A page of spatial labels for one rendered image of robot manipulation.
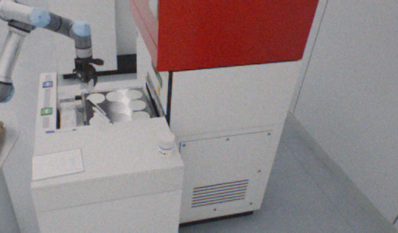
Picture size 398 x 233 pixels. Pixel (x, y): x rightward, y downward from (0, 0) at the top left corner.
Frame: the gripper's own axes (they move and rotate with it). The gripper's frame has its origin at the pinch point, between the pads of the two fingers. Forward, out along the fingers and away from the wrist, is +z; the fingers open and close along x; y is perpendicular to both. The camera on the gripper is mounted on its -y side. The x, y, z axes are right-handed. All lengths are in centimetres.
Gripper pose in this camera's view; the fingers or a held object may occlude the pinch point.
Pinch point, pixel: (90, 90)
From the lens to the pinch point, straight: 176.3
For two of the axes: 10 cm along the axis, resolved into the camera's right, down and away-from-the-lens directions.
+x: 8.8, 2.7, -3.8
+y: -4.7, 4.6, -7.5
